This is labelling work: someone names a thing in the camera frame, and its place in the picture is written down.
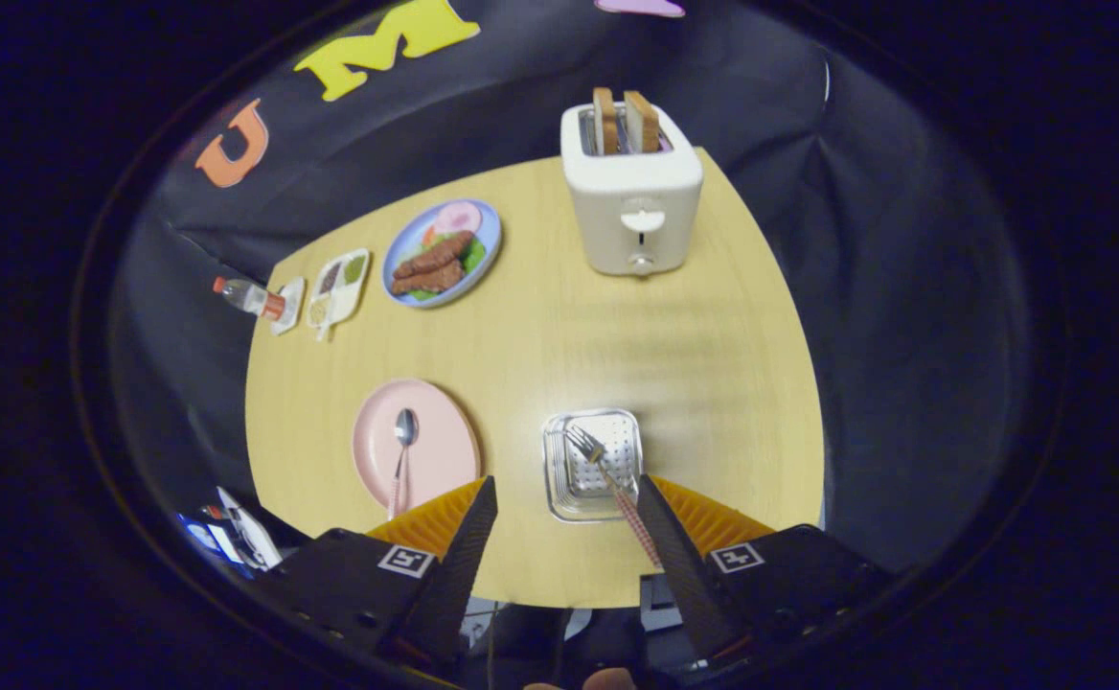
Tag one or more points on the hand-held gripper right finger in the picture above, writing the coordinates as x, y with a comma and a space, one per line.
679, 565

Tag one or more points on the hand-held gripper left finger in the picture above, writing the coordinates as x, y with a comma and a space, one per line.
468, 556

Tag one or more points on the pink plate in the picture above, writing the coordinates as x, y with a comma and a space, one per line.
445, 441

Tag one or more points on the white stand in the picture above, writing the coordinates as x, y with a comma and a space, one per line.
251, 537

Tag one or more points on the blue lit screen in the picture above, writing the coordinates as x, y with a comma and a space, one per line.
203, 539

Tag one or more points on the brown sausage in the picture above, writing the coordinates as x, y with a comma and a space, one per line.
435, 254
428, 279

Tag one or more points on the white divided condiment tray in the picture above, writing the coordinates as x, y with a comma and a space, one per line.
339, 292

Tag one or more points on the green lettuce leaf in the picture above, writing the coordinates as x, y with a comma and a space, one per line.
473, 255

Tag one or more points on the small white square dish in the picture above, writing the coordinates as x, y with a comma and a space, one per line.
291, 311

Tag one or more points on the blue plate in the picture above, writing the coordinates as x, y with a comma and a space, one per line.
488, 225

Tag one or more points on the pink ham slice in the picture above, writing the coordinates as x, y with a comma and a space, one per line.
457, 217

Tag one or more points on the clear bottle with red label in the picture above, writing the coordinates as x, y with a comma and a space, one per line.
248, 297

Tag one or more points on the black backdrop cloth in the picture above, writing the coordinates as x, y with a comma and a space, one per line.
904, 287

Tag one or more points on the white toaster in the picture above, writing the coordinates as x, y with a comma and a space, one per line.
631, 192

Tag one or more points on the toast slice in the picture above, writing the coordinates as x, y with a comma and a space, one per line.
605, 120
643, 122

